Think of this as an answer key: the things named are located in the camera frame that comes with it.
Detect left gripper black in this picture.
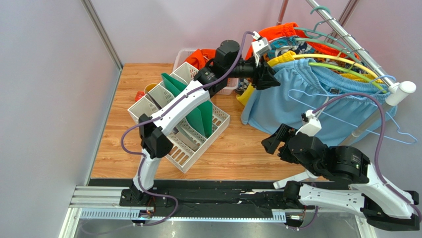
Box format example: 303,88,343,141
225,54,282,91

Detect light blue shorts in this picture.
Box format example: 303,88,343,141
241,59,379,146

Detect orange shorts front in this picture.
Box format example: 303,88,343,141
185,49,216,70

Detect green hanger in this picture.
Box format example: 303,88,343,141
309,62,387,93

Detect light blue wire hanger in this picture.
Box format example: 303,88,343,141
287,81,418,144

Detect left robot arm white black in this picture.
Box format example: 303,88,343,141
120,37,280,206

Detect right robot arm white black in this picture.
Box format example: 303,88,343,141
262,124,421,232

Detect yellow shorts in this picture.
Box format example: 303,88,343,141
236,51,375,106

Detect patterned blue orange shorts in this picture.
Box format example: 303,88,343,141
230,36,322,95

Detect orange shorts back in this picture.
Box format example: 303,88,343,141
258,22,339,56

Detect teal hanger front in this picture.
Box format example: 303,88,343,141
294,27,360,62

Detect teal hanger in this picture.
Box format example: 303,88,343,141
294,5,347,47
294,27,360,62

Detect yellow hanger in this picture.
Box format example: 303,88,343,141
293,54,378,78

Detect teal hanger back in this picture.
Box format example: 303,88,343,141
294,5,347,47

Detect green folder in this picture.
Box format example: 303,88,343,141
161,73,213,138

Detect white perforated basket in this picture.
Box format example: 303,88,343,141
172,49,240,95

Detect white file organizer rack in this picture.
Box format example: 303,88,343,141
127,62,230,173

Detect yellow cup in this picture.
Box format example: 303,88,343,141
143,83,158,94

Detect small red object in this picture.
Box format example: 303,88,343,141
134,91,145,102

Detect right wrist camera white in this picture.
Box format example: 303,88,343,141
296,110,322,136

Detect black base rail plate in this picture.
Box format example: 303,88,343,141
119,180,295,209

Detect metal clothes rack rail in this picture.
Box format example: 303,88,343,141
276,0,417,145

